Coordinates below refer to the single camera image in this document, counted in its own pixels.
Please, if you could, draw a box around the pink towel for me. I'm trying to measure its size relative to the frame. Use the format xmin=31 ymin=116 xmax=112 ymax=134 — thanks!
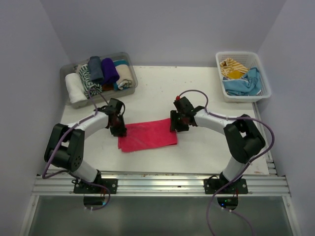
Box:
xmin=118 ymin=118 xmax=178 ymax=152

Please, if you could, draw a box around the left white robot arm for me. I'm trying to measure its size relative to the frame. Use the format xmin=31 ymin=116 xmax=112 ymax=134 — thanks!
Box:
xmin=42 ymin=98 xmax=127 ymax=193

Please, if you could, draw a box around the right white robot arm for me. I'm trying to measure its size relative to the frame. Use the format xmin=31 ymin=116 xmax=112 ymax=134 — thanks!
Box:
xmin=170 ymin=96 xmax=266 ymax=193

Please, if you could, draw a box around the orange rolled towel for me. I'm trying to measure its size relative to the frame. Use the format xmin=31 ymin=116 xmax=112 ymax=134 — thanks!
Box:
xmin=102 ymin=84 xmax=114 ymax=91

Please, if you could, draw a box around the beige teal rolled towel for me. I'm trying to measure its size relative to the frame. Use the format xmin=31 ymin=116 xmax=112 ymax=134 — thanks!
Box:
xmin=114 ymin=60 xmax=134 ymax=91

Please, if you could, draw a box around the green patterned rolled towel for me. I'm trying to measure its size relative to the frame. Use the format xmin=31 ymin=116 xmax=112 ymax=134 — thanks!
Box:
xmin=76 ymin=64 xmax=102 ymax=99

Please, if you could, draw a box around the purple rolled towel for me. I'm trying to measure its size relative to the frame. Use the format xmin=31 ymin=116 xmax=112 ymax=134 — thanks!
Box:
xmin=101 ymin=58 xmax=120 ymax=85

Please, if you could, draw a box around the grey plastic bin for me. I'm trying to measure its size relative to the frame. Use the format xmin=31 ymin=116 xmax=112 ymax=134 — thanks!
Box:
xmin=60 ymin=53 xmax=138 ymax=108

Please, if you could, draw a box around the white rolled towel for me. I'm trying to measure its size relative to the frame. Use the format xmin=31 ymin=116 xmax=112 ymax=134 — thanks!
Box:
xmin=65 ymin=73 xmax=87 ymax=104

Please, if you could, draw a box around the grey rolled towel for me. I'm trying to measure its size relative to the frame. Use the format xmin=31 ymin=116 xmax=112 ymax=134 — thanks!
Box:
xmin=88 ymin=56 xmax=104 ymax=84

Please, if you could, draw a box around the yellow striped towel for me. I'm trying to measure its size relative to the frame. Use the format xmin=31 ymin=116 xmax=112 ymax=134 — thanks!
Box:
xmin=220 ymin=58 xmax=249 ymax=80

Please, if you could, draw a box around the white plastic basket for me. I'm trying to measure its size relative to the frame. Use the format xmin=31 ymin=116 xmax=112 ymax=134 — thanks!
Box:
xmin=216 ymin=51 xmax=271 ymax=103

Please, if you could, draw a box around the light blue towel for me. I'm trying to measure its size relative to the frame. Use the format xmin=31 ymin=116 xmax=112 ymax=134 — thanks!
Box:
xmin=222 ymin=67 xmax=262 ymax=96

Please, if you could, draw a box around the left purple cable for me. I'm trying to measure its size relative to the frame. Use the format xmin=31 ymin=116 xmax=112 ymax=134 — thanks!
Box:
xmin=41 ymin=88 xmax=109 ymax=179

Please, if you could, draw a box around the aluminium mounting rail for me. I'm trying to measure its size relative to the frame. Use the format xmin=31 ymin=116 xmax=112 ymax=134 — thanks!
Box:
xmin=31 ymin=172 xmax=290 ymax=197

